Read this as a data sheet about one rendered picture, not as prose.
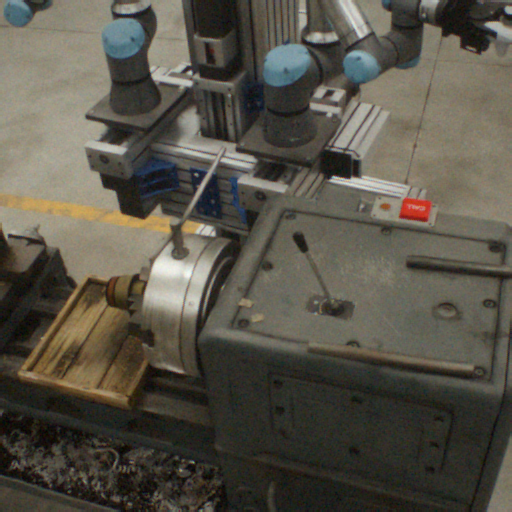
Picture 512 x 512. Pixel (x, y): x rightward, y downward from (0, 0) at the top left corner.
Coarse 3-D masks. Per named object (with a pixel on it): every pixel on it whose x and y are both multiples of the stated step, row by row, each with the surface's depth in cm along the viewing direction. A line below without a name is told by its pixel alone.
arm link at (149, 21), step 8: (120, 0) 200; (128, 0) 199; (136, 0) 200; (144, 0) 203; (112, 8) 202; (120, 8) 201; (128, 8) 200; (136, 8) 201; (144, 8) 202; (120, 16) 202; (128, 16) 201; (136, 16) 201; (144, 16) 203; (152, 16) 207; (144, 24) 203; (152, 24) 207; (152, 32) 207
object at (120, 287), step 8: (112, 280) 164; (120, 280) 162; (128, 280) 162; (136, 280) 163; (144, 280) 164; (112, 288) 162; (120, 288) 161; (128, 288) 160; (136, 288) 161; (144, 288) 166; (112, 296) 162; (120, 296) 161; (128, 296) 160; (112, 304) 163; (120, 304) 162
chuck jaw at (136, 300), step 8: (136, 296) 159; (128, 304) 158; (136, 304) 156; (136, 312) 154; (136, 320) 151; (136, 328) 151; (136, 336) 152; (144, 336) 149; (152, 336) 148; (152, 344) 149
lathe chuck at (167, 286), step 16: (192, 240) 153; (208, 240) 154; (160, 256) 149; (192, 256) 149; (160, 272) 147; (176, 272) 147; (192, 272) 146; (160, 288) 146; (176, 288) 145; (144, 304) 147; (160, 304) 146; (176, 304) 145; (144, 320) 147; (160, 320) 146; (176, 320) 145; (160, 336) 147; (176, 336) 146; (144, 352) 151; (160, 352) 149; (176, 352) 148; (160, 368) 157; (176, 368) 152
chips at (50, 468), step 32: (0, 416) 206; (0, 448) 199; (32, 448) 198; (64, 448) 194; (96, 448) 196; (128, 448) 195; (32, 480) 190; (64, 480) 188; (96, 480) 183; (128, 480) 185; (160, 480) 184; (192, 480) 186
